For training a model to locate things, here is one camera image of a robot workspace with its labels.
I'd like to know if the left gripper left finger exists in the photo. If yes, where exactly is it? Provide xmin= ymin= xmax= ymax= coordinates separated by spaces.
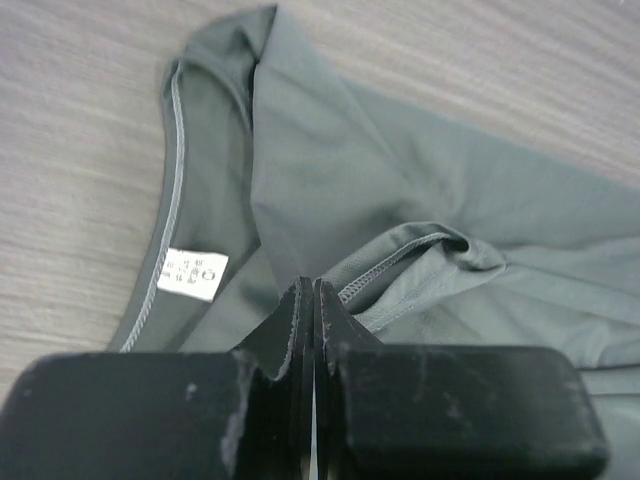
xmin=1 ymin=278 xmax=314 ymax=479

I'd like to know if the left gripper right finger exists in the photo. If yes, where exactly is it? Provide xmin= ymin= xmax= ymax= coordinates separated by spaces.
xmin=314 ymin=281 xmax=610 ymax=479

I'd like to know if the grey t shirt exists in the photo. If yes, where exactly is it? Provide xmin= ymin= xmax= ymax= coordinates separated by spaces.
xmin=110 ymin=6 xmax=639 ymax=478

